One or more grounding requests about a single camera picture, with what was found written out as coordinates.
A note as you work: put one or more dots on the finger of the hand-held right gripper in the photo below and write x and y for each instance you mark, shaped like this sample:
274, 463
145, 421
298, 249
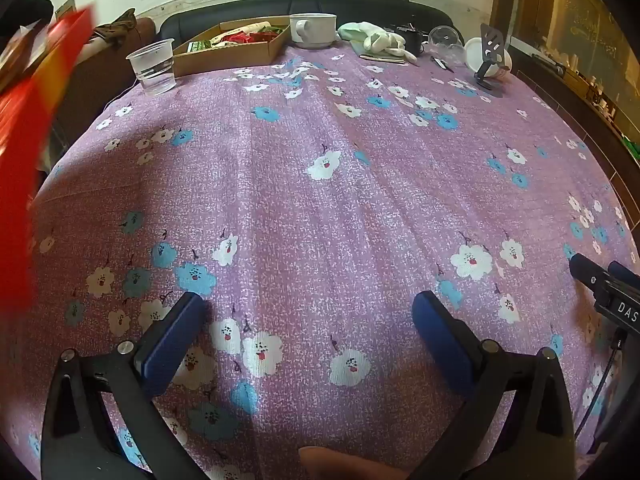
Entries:
586, 267
625, 272

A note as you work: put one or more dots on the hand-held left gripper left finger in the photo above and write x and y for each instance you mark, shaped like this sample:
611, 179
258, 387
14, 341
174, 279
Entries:
172, 345

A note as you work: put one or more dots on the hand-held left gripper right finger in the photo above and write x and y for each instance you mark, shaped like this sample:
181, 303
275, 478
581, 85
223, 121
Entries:
445, 345

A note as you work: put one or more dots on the red cardboard box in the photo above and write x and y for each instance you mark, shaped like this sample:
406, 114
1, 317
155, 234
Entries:
25, 135

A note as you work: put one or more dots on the person's left hand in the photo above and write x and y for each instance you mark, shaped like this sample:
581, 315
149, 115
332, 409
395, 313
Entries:
345, 466

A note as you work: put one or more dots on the purple floral tablecloth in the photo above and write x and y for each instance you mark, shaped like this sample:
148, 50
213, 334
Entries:
300, 185

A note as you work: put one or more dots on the wooden display cabinet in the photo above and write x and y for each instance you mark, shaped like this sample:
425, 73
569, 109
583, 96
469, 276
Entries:
575, 35

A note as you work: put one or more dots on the white tub with red label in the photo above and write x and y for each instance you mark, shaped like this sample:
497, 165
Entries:
475, 57

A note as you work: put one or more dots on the grey phone stand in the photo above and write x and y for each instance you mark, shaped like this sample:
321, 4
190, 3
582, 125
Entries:
491, 42

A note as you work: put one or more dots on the empty clear plastic cup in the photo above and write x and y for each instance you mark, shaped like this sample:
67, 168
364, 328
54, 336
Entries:
442, 37

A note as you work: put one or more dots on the clear plastic cup with water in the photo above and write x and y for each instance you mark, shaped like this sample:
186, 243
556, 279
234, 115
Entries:
152, 67

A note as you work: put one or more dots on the brown armchair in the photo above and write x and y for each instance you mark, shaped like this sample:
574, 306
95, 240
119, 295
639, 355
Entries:
100, 70

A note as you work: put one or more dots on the black container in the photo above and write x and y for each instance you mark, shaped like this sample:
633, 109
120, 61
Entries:
412, 40

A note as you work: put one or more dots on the brown cardboard tray box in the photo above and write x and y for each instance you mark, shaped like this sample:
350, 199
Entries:
230, 59

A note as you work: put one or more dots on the white and green cloth bundle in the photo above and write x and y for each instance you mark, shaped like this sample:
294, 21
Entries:
380, 37

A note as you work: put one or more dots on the pile of assorted snack packets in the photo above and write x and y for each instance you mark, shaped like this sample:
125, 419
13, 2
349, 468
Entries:
240, 37

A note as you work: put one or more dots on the brown camouflage garment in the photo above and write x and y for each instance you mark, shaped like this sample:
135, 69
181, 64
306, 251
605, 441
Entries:
117, 27

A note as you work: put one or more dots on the white ceramic mug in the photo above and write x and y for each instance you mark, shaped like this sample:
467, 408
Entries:
315, 30

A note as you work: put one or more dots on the dark leather sofa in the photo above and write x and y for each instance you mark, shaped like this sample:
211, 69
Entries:
250, 7

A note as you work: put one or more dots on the small framed wall picture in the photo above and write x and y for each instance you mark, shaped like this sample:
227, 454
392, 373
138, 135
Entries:
64, 11

